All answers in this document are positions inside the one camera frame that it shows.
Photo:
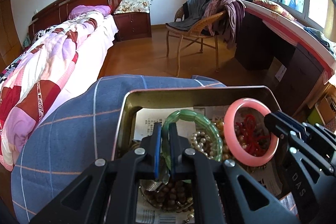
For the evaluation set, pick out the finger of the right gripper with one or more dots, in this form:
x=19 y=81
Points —
x=302 y=130
x=319 y=149

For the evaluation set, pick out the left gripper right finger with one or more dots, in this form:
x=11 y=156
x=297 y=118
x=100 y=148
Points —
x=223 y=192

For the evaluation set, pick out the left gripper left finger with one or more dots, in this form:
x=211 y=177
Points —
x=107 y=190

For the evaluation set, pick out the pink bangle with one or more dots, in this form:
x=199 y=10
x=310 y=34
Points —
x=232 y=141

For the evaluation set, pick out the silver wristwatch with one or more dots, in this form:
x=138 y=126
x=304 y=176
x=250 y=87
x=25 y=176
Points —
x=155 y=186

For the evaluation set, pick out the green storage bin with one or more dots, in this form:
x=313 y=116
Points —
x=315 y=117

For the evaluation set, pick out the desk with red-striped cloth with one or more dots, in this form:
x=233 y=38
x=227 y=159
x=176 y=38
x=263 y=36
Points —
x=265 y=35

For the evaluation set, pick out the blue plaid tablecloth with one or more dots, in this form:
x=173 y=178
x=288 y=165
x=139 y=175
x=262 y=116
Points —
x=75 y=135

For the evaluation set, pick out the pink floral tin box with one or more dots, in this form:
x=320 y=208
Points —
x=191 y=105

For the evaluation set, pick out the paper in tin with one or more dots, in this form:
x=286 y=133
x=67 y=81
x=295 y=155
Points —
x=174 y=202

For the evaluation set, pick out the folded clothes on desk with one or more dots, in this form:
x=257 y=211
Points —
x=328 y=44

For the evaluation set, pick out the floral pillow on desk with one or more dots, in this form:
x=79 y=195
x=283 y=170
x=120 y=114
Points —
x=273 y=6

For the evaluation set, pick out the wicker chair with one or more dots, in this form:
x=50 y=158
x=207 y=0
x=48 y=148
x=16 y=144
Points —
x=195 y=36

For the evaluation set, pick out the clothes draped on chair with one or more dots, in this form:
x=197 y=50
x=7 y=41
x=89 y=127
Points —
x=195 y=10

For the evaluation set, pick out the bed with patchwork quilt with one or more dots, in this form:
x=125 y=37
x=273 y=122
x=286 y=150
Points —
x=60 y=65

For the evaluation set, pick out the dark wood nightstand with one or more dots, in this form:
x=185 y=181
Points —
x=133 y=25

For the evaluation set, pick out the wooden wardrobe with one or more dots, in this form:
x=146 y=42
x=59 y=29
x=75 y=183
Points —
x=10 y=46

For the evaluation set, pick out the floral cushion on nightstand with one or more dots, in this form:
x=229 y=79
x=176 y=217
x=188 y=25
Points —
x=128 y=6

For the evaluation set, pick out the purple pillow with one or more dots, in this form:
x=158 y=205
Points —
x=82 y=9

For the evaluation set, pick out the dark wood headboard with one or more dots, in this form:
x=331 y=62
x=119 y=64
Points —
x=59 y=10

